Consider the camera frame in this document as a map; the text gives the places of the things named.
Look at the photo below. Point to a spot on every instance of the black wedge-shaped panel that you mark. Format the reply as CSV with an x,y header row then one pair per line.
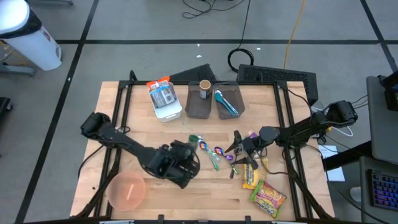
x,y
196,74

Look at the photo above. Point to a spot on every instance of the white plastic bin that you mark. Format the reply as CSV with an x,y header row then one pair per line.
x,y
169,115

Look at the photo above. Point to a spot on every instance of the grey metal floor base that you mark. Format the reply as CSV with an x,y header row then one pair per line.
x,y
18,71

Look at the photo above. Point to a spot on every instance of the orange snack packet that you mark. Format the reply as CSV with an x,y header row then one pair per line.
x,y
157,83

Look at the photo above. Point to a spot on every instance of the yellow ramen packet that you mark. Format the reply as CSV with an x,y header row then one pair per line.
x,y
253,177

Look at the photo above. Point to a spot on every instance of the black aluminium table frame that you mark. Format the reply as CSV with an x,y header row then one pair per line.
x,y
136,82

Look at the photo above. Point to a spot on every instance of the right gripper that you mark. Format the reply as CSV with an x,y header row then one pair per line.
x,y
252,146

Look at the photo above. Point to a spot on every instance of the pale grey oval object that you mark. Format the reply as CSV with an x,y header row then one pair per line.
x,y
356,194

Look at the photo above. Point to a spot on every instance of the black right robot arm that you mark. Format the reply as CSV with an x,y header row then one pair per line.
x,y
298,132

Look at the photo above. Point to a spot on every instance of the green and pink ramen packet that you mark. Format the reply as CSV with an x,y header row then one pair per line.
x,y
269,199

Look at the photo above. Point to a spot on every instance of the black perforated metal box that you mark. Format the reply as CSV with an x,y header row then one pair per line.
x,y
273,74

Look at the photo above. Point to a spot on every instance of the grey-white snack packet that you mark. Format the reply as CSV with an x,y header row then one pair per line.
x,y
163,98

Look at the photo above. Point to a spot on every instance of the white cylinder machine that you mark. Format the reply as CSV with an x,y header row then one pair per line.
x,y
28,46

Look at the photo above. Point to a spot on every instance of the purple-label spice jar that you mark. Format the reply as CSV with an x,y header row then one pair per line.
x,y
252,135

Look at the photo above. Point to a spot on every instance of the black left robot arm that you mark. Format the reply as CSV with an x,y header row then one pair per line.
x,y
124,144

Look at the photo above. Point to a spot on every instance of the grey desk with keyboard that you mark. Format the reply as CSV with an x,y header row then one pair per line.
x,y
364,174

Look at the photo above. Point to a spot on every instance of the green-lidded herb jar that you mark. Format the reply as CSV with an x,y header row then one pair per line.
x,y
193,139

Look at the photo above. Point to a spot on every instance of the blue snack packet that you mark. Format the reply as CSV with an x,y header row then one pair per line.
x,y
155,91

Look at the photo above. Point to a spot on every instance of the tan-lidded spice jar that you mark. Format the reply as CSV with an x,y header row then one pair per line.
x,y
205,84

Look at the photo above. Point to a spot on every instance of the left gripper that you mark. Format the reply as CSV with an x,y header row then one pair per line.
x,y
171,169

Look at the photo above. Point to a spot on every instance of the teal plastic spoon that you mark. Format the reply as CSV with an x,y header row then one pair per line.
x,y
218,99

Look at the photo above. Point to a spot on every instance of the small purple-bowled iridescent spoon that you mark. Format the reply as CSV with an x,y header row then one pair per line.
x,y
229,157

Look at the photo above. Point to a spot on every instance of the pink translucent bowl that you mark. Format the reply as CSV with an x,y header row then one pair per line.
x,y
126,191

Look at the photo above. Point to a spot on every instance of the computer keyboard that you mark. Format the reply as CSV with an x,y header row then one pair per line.
x,y
384,189

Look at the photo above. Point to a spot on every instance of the white paper sheet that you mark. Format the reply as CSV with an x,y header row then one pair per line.
x,y
326,152

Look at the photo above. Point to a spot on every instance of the grey translucent plastic bin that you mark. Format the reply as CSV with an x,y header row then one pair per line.
x,y
196,109
236,93

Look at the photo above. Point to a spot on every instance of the black desktop device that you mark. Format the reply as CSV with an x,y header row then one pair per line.
x,y
391,93

